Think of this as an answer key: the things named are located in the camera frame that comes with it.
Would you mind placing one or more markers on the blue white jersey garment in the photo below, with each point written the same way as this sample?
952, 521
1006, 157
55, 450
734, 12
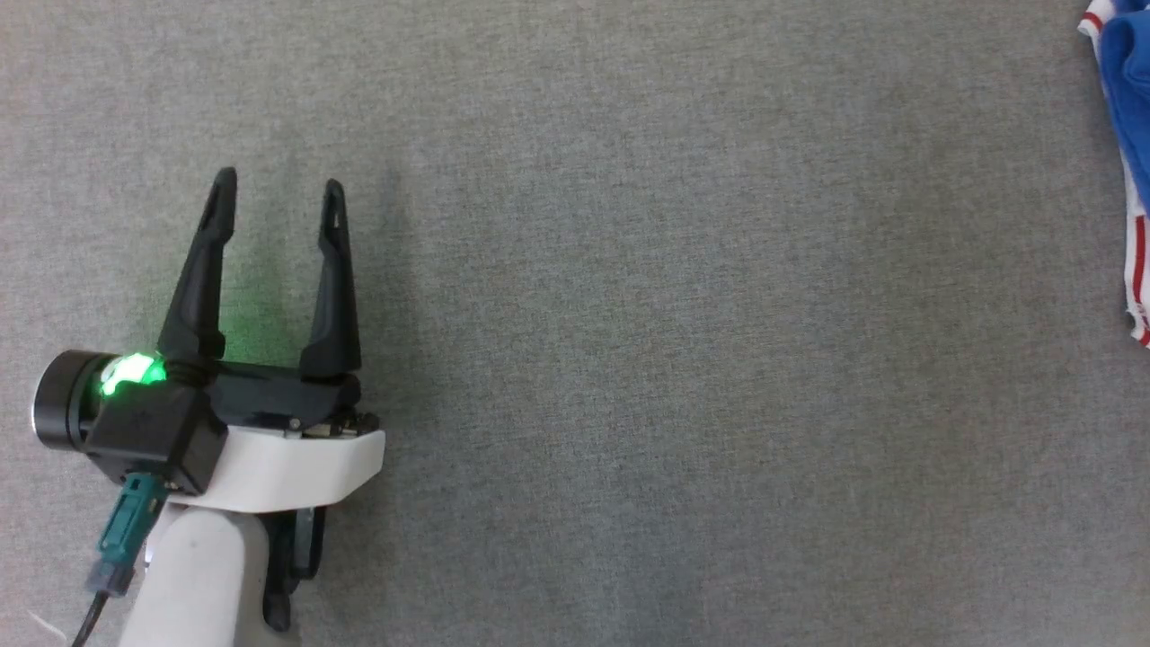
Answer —
1130, 108

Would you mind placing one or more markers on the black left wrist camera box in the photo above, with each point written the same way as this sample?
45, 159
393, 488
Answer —
135, 422

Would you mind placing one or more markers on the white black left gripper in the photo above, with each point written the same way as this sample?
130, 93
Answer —
287, 449

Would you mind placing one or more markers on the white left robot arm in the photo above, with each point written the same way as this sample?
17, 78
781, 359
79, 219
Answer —
198, 584

